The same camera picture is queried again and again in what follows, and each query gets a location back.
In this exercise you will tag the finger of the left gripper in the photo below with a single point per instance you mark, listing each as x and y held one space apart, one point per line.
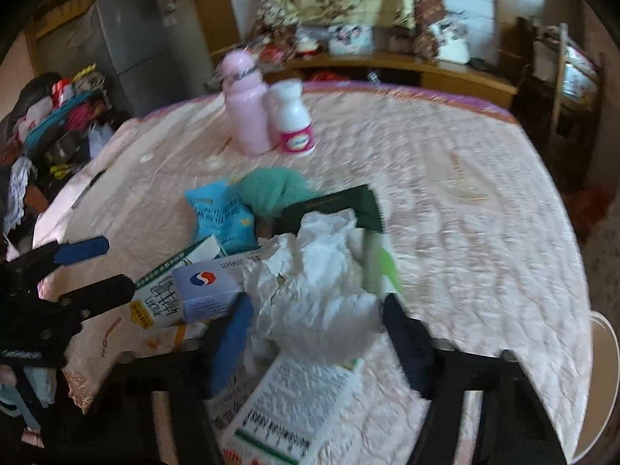
90 301
52 255

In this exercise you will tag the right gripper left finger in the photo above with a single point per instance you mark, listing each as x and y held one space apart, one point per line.
122 414

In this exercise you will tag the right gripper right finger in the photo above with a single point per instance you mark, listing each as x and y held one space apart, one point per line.
513 428

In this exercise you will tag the orange white snack wrapper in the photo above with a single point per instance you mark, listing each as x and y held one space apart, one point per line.
124 335

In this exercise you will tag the white green milk carton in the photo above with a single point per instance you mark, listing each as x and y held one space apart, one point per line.
156 302

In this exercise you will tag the blue white medicine box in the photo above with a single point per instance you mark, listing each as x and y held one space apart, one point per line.
207 289

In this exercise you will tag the watermelon frost medicine box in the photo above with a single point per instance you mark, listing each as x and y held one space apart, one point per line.
282 413

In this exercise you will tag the white tissue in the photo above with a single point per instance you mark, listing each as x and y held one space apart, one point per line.
307 293

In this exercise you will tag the small green white box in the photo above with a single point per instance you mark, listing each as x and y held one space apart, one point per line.
380 275

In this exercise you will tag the dark green sachet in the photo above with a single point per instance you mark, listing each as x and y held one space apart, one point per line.
360 199

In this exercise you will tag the white trash bucket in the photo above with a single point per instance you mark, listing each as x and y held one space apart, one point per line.
604 386

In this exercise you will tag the clothes pile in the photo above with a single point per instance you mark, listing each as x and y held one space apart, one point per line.
57 127

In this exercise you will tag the blue snack bag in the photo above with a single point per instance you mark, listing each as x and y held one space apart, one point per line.
220 212

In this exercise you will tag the green fuzzy cloth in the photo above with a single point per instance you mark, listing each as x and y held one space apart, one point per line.
268 191

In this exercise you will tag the grey refrigerator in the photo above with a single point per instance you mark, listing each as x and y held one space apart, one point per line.
127 42

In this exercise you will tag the pink thermos bottle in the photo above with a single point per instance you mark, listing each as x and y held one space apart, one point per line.
244 91

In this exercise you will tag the white pill bottle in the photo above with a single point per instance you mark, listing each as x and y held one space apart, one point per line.
291 118

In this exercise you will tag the framed couple photo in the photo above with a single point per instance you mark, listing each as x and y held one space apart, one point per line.
350 40

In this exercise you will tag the wooden tv cabinet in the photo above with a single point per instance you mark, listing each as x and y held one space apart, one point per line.
398 69

